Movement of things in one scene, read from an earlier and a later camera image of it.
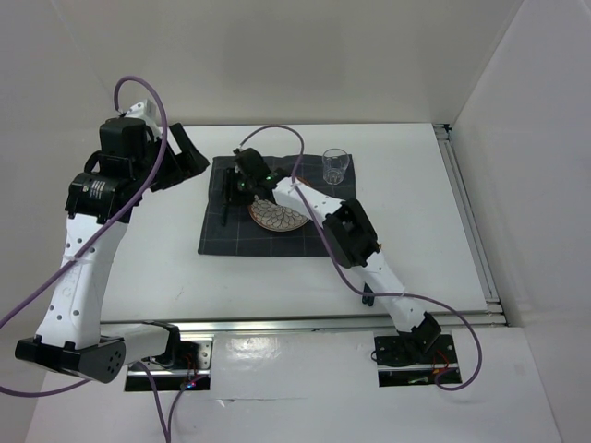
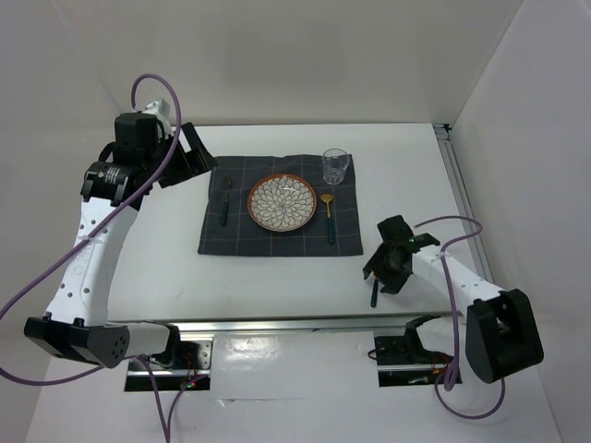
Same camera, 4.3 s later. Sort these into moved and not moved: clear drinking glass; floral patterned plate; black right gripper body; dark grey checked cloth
Moved: black right gripper body
Not moved: clear drinking glass; dark grey checked cloth; floral patterned plate
